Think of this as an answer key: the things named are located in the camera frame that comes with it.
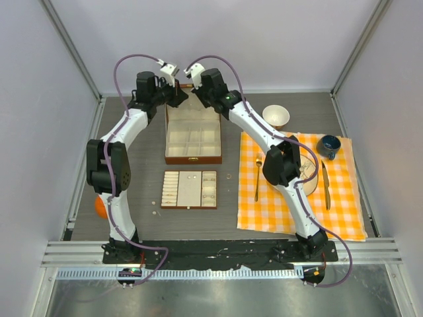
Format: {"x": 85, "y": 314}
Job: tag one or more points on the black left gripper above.
{"x": 177, "y": 96}

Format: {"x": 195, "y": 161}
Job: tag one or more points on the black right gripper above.
{"x": 198, "y": 93}

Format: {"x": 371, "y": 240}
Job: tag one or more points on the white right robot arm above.
{"x": 281, "y": 167}

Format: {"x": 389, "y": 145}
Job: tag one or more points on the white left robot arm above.
{"x": 108, "y": 166}

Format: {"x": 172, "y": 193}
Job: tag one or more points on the brown open jewelry box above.
{"x": 193, "y": 132}

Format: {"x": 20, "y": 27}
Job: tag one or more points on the brown jewelry tray insert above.
{"x": 179, "y": 192}

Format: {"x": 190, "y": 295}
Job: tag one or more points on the white ceramic bowl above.
{"x": 275, "y": 115}

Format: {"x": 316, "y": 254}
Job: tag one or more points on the gold fork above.
{"x": 258, "y": 162}

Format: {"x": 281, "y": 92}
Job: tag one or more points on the decorated ceramic plate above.
{"x": 307, "y": 169}

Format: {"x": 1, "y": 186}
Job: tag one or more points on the dark blue mug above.
{"x": 328, "y": 146}

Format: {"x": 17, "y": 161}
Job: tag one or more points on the orange upturned bowl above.
{"x": 100, "y": 208}

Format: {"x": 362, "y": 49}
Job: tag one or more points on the gold knife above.
{"x": 326, "y": 186}

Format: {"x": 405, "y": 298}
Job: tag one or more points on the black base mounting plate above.
{"x": 216, "y": 255}

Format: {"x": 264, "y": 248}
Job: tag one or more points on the yellow checkered cloth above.
{"x": 271, "y": 214}

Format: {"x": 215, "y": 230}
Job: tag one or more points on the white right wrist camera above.
{"x": 194, "y": 72}

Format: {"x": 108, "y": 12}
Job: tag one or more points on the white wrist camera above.
{"x": 194, "y": 72}
{"x": 168, "y": 72}

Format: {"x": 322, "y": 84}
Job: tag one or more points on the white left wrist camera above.
{"x": 168, "y": 72}

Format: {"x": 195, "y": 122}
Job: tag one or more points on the white slotted cable duct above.
{"x": 132, "y": 274}

